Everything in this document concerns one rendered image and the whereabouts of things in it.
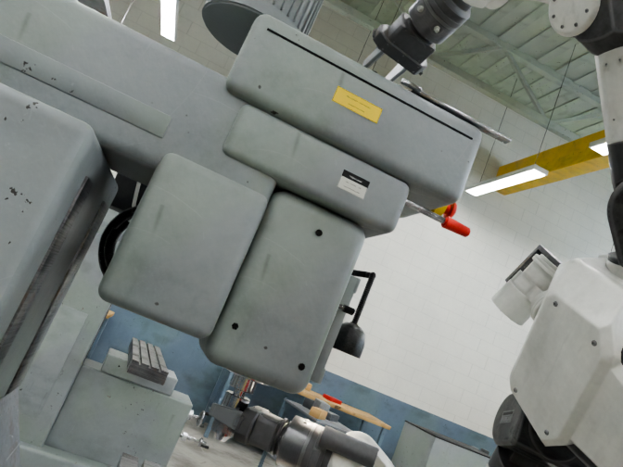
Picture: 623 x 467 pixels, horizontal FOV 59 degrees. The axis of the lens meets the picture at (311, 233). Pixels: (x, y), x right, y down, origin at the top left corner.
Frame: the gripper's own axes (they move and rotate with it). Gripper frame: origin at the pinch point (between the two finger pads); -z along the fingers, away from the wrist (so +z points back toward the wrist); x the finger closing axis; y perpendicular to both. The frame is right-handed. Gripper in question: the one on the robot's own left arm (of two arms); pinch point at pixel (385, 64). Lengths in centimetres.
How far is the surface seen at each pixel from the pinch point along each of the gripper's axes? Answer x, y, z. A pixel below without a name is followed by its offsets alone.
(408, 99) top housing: 2.1, -13.0, 4.0
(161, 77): -35.9, -21.4, -13.8
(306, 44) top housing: -17.9, -10.5, -0.1
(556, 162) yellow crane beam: 485, 457, -207
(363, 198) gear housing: 1.8, -29.7, -7.0
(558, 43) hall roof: 409, 566, -129
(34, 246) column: -41, -55, -22
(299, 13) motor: -19.5, -0.1, -1.8
